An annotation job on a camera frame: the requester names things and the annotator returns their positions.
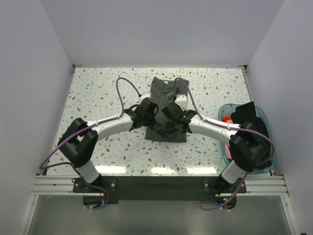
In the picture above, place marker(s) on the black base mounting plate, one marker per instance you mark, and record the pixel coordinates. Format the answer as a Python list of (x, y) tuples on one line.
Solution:
[(154, 188)]

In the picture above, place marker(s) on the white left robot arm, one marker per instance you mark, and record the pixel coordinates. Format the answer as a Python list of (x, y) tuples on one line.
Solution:
[(78, 142)]

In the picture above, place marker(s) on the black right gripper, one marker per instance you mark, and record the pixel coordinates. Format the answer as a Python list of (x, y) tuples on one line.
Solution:
[(183, 109)]

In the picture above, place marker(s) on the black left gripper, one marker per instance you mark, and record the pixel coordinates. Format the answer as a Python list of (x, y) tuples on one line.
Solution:
[(151, 121)]

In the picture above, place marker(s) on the grey green t shirt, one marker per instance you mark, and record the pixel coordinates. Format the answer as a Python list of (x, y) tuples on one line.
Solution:
[(162, 94)]

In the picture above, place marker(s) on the teal plastic laundry basket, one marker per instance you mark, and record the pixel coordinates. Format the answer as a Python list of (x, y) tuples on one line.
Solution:
[(227, 110)]

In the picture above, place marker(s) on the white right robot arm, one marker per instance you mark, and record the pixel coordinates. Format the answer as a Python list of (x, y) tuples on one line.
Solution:
[(222, 132)]

